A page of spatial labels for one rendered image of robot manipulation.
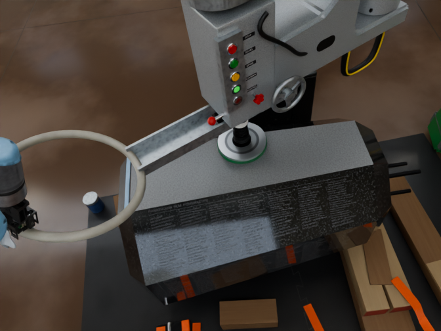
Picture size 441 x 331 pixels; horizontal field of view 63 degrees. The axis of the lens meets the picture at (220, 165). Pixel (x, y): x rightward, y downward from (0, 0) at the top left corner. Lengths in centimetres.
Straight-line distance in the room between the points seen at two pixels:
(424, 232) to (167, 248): 148
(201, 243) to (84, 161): 161
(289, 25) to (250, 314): 142
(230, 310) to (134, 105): 189
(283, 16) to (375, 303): 142
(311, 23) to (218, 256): 98
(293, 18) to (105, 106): 226
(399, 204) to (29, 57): 358
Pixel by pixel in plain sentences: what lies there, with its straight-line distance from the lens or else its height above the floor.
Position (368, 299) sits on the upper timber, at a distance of 205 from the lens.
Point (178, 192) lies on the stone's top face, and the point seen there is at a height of 83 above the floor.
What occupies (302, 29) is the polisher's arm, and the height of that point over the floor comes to 139.
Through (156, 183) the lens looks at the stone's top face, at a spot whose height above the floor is 83.
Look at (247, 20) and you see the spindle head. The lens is 108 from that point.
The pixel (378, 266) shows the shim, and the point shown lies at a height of 21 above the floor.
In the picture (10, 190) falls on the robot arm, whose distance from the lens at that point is 101.
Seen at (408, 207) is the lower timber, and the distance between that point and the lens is 245.
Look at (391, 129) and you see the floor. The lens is 290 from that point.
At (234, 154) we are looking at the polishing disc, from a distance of 155.
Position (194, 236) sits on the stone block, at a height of 72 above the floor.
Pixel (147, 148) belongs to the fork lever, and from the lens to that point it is 139.
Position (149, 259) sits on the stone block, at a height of 67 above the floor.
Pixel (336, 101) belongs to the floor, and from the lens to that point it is 300.
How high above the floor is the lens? 213
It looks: 55 degrees down
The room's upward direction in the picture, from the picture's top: 12 degrees counter-clockwise
